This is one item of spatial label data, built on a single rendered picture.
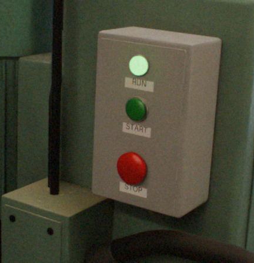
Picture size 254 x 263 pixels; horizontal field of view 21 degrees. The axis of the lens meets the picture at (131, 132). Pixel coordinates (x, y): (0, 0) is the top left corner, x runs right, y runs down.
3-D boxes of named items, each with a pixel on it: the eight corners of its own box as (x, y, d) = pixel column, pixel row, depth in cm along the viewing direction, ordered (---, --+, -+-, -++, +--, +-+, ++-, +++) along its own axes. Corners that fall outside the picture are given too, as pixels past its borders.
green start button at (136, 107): (126, 119, 63) (127, 93, 63) (148, 124, 62) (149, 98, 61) (122, 120, 63) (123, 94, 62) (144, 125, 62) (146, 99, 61)
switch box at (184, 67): (123, 178, 72) (131, 25, 68) (209, 201, 67) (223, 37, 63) (89, 194, 67) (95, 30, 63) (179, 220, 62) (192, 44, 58)
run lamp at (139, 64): (130, 74, 62) (131, 52, 62) (149, 77, 61) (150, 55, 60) (126, 75, 62) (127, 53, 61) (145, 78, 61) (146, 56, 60)
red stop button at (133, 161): (120, 178, 65) (121, 148, 64) (147, 185, 63) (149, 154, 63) (113, 181, 64) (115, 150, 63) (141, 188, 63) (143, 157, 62)
